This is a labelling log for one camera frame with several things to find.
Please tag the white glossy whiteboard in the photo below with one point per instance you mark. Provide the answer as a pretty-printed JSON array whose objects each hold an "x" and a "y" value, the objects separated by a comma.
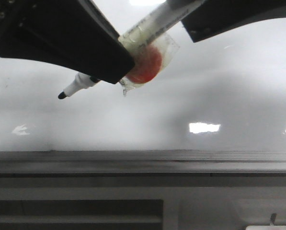
[{"x": 224, "y": 93}]

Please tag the white dry-erase marker black tip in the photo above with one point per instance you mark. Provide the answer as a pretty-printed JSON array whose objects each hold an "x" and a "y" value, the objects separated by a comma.
[{"x": 156, "y": 23}]

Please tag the small dark metal clip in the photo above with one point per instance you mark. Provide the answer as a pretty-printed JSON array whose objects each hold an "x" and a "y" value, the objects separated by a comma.
[{"x": 272, "y": 219}]

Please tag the grey aluminium whiteboard tray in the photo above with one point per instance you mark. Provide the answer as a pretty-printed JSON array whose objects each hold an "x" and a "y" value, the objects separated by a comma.
[{"x": 140, "y": 162}]

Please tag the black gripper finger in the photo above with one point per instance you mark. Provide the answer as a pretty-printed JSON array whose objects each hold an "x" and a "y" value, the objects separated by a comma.
[
  {"x": 214, "y": 17},
  {"x": 70, "y": 33}
]

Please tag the small white box red label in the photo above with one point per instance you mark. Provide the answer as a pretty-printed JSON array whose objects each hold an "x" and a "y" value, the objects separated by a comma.
[{"x": 266, "y": 227}]

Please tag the red magnet taped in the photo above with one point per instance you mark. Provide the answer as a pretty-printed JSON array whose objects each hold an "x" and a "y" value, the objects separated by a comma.
[{"x": 149, "y": 62}]

